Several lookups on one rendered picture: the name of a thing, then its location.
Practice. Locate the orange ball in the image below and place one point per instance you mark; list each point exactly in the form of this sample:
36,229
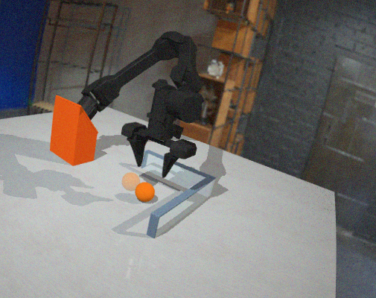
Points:
145,191

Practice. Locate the blue-grey l-shaped bar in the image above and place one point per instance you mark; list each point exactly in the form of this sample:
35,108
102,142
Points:
155,215

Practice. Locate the translucent peach ball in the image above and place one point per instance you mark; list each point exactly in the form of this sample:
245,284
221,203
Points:
130,181

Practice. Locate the clear low l-shaped wall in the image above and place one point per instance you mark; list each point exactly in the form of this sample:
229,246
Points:
181,177

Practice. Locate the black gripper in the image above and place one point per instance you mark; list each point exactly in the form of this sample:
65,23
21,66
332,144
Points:
159,131

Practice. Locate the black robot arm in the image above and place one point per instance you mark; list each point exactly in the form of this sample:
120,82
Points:
184,103

